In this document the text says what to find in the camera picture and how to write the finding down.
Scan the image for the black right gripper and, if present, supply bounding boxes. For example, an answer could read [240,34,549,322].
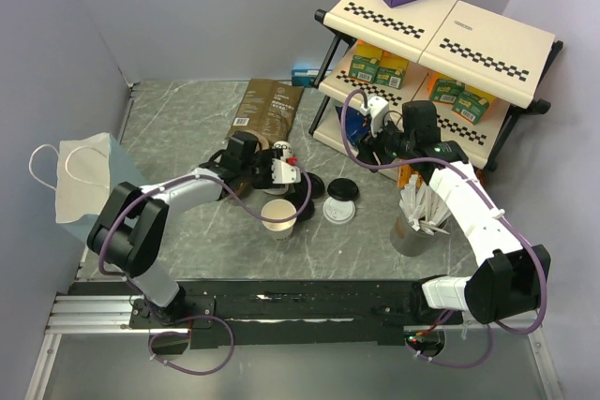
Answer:
[354,113,415,174]

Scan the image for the orange snack bag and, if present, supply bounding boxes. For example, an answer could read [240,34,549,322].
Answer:
[397,165,423,189]

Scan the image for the cream checkered shelf rack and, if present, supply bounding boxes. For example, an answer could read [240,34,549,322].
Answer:
[309,0,563,171]

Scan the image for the black cup lid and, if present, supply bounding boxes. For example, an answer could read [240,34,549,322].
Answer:
[327,178,359,201]

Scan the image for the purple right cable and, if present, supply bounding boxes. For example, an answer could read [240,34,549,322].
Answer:
[339,88,549,368]

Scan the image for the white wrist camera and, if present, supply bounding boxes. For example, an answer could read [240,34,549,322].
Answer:
[361,96,389,137]
[270,158,301,185]

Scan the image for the grey cup of stirrers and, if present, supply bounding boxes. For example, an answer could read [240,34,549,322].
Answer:
[390,173,450,257]

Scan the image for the single white paper cup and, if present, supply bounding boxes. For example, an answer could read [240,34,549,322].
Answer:
[261,199,297,241]

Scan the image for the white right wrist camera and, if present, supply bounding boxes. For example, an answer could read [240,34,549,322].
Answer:
[361,96,389,137]

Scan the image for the brown coffee bean bag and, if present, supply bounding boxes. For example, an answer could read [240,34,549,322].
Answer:
[226,79,304,144]

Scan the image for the blue chip bag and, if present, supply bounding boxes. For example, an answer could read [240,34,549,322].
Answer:
[345,108,371,151]

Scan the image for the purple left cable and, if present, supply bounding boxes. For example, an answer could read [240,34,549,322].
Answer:
[97,168,314,376]

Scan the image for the green juice carton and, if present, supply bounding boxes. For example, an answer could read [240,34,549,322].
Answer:
[374,66,407,89]
[348,54,380,82]
[428,78,465,105]
[452,92,493,125]

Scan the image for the light blue paper bag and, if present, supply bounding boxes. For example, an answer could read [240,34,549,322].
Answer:
[28,132,146,243]

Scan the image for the white paper cup stack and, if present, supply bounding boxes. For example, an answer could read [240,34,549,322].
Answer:
[252,141,297,196]

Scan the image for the purple cable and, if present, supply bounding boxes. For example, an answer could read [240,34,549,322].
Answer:
[339,88,549,368]
[97,168,314,376]

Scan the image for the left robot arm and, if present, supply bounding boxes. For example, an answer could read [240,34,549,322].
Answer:
[87,131,312,327]

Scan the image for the white plastic cup lids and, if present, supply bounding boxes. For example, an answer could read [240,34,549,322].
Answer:
[322,197,356,225]

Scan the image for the blue R&O box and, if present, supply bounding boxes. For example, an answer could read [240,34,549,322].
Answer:
[291,67,322,87]

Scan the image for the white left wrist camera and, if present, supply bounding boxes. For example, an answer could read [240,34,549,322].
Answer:
[270,158,301,185]

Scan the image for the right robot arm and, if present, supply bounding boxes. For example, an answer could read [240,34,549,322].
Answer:
[354,96,551,333]

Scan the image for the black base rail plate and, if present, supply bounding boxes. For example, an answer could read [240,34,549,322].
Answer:
[46,279,442,355]

